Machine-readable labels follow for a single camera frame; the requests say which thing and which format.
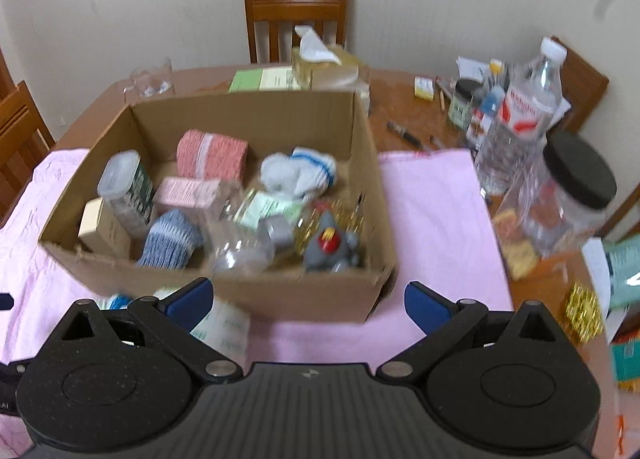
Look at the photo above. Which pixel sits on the beige box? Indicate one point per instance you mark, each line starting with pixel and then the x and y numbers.
pixel 100 229

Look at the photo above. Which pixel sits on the flat green box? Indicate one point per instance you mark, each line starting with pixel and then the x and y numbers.
pixel 250 80

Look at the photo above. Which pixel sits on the red knitted roll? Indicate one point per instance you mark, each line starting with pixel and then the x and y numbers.
pixel 210 156

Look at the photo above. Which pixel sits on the small green label jar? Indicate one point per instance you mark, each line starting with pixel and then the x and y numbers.
pixel 462 106

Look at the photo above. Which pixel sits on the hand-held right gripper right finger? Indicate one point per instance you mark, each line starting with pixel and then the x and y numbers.
pixel 425 306

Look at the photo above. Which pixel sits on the clear jar black lid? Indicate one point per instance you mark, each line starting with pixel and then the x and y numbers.
pixel 580 174

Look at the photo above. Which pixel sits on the pink cloth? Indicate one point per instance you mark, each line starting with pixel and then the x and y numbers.
pixel 430 199

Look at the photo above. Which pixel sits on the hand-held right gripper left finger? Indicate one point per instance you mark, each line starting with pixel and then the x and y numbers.
pixel 190 301

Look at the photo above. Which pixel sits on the cardboard box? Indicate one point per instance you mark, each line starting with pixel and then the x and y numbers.
pixel 280 299

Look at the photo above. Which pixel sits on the clear drinking glass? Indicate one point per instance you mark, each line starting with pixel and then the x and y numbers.
pixel 150 81

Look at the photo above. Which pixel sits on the pink box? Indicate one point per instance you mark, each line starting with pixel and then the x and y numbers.
pixel 185 193

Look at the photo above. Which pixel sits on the grey toy figure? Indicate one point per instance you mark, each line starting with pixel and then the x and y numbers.
pixel 330 244

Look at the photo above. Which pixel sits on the small bottle blue cap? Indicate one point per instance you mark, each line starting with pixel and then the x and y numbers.
pixel 494 99

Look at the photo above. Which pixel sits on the white sock blue stripe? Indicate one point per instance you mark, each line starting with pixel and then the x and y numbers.
pixel 295 174

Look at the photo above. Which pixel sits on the translucent plastic container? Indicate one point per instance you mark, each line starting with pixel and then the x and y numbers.
pixel 125 189

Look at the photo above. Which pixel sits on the yellow tissue box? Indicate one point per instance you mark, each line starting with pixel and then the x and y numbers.
pixel 340 66

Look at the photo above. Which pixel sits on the blue and white cloth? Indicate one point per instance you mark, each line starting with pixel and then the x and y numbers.
pixel 117 301

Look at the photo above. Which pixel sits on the white tissue pack green print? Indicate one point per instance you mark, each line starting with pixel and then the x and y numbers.
pixel 227 334

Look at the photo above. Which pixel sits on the small yellow box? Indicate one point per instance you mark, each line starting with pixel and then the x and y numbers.
pixel 424 89

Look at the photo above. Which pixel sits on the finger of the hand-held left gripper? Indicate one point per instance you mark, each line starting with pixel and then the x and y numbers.
pixel 5 301

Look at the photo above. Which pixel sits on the yellow snack packets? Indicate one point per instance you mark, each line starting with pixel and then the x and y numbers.
pixel 517 249

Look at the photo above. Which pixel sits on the clear water bottle red label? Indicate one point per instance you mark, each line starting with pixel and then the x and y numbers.
pixel 520 119

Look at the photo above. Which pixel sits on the clear plastic bottle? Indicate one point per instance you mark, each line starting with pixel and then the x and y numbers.
pixel 240 249

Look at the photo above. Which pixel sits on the white paper sheet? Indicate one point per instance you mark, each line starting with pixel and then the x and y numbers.
pixel 472 69

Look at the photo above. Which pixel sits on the dark pen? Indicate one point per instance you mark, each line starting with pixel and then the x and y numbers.
pixel 404 134

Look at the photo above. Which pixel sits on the blue knitted roll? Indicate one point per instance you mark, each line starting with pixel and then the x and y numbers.
pixel 170 239

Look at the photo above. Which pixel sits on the grey tape roll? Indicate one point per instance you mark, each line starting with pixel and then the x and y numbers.
pixel 277 229

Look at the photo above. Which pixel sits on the wooden chair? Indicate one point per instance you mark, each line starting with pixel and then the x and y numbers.
pixel 295 4
pixel 585 84
pixel 20 139

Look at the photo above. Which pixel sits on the gold foil item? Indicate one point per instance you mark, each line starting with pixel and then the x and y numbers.
pixel 582 314

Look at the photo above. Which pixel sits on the teal packet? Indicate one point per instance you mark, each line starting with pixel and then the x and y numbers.
pixel 625 269

